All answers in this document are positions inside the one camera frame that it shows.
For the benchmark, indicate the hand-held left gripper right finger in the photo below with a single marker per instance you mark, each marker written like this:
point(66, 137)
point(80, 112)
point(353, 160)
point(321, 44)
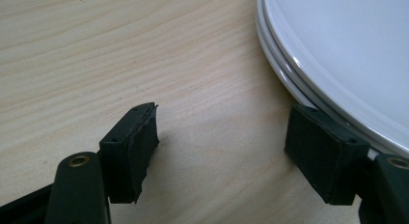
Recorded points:
point(324, 153)

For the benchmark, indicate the white plate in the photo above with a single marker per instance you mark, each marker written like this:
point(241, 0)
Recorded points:
point(340, 40)
point(261, 14)
point(284, 79)

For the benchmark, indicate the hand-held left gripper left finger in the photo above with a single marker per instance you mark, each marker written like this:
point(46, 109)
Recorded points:
point(128, 153)

